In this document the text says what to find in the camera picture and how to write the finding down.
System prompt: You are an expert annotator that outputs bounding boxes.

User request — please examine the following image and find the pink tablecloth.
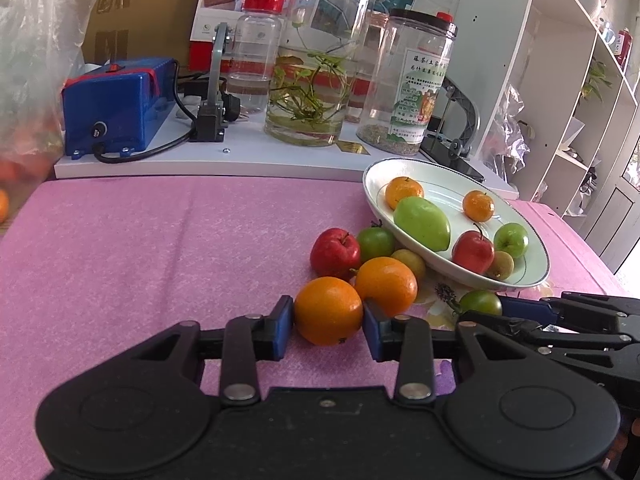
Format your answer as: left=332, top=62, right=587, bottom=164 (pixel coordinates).
left=0, top=173, right=626, bottom=480

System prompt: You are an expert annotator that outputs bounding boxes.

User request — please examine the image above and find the white platform board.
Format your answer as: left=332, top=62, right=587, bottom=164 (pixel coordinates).
left=53, top=106, right=522, bottom=201

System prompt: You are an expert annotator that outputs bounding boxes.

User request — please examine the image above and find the red apple with stem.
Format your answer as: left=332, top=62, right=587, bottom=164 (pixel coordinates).
left=451, top=223, right=495, bottom=275

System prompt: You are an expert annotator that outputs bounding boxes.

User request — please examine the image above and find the blue power box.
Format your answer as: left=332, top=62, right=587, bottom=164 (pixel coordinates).
left=62, top=58, right=178, bottom=159

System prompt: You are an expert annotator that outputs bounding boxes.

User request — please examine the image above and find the red apple on cloth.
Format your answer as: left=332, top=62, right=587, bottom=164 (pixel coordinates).
left=309, top=228, right=361, bottom=281

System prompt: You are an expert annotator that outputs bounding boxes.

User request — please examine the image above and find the clear plastic jar with label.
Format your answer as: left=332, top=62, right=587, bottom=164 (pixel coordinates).
left=357, top=9, right=457, bottom=156

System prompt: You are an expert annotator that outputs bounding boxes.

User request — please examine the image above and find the cardboard box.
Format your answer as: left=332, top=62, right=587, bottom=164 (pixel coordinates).
left=82, top=0, right=198, bottom=66

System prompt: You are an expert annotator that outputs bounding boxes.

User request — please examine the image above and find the round green apple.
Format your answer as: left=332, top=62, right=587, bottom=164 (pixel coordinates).
left=494, top=222, right=529, bottom=259

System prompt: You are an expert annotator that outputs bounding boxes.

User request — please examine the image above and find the white shelving unit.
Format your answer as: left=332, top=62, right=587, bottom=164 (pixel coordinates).
left=447, top=0, right=638, bottom=269

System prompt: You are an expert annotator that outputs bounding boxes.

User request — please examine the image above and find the crumpled plastic wrap on shelf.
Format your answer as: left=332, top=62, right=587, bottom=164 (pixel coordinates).
left=480, top=84, right=529, bottom=182

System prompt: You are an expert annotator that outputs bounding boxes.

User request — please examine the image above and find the gold warning sticker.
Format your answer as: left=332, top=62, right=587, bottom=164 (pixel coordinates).
left=335, top=140, right=369, bottom=155

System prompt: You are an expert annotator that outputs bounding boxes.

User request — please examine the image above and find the large orange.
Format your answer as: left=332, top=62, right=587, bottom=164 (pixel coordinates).
left=354, top=257, right=418, bottom=318
left=294, top=276, right=363, bottom=346

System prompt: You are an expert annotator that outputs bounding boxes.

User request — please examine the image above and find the slim clear bottle behind jar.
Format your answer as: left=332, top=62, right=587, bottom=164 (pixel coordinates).
left=345, top=11, right=388, bottom=124

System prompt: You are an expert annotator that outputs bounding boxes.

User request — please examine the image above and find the black power cable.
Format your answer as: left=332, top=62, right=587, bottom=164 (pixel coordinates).
left=92, top=71, right=206, bottom=165

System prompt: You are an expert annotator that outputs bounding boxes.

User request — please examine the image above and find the clear plastic bag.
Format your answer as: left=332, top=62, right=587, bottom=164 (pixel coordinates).
left=1, top=0, right=96, bottom=222

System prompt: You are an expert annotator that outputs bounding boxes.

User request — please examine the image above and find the large oblong green fruit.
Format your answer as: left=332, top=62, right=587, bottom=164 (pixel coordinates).
left=394, top=196, right=451, bottom=252

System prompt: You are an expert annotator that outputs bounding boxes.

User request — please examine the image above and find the tall glass vase with plant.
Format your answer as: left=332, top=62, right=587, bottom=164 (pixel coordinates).
left=264, top=0, right=375, bottom=146

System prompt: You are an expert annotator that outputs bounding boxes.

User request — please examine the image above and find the dark green tangerine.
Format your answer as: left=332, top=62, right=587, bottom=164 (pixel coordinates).
left=357, top=226, right=395, bottom=263

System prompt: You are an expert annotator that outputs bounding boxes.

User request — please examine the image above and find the small tan longan fruit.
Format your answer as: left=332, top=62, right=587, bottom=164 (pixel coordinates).
left=485, top=252, right=515, bottom=282

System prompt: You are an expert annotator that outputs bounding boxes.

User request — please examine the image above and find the white round plate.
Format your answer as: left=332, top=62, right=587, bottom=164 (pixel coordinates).
left=362, top=157, right=550, bottom=290

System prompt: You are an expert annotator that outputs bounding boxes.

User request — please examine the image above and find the black adapter block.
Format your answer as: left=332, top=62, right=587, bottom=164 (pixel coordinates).
left=190, top=104, right=226, bottom=143

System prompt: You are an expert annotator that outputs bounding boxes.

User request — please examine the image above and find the red-capped clear bottle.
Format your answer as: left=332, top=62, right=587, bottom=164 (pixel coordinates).
left=227, top=0, right=285, bottom=114

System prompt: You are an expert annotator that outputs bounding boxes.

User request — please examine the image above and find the small mandarin orange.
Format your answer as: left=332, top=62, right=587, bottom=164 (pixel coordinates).
left=462, top=190, right=495, bottom=222
left=385, top=177, right=424, bottom=210

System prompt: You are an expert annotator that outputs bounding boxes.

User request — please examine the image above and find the yellow-brown kiwi-like fruit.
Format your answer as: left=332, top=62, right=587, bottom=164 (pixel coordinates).
left=392, top=248, right=427, bottom=282

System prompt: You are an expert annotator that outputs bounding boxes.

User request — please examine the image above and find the black smartphone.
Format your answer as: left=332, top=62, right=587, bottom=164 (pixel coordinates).
left=420, top=136, right=485, bottom=183

